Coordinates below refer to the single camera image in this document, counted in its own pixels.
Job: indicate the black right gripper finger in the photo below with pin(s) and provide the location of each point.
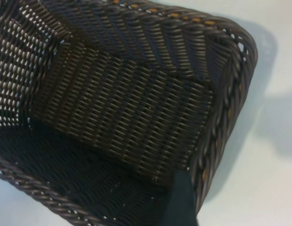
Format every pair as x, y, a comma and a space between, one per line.
182, 200

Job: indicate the dark brown woven basket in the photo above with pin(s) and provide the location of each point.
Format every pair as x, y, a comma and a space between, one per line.
127, 103

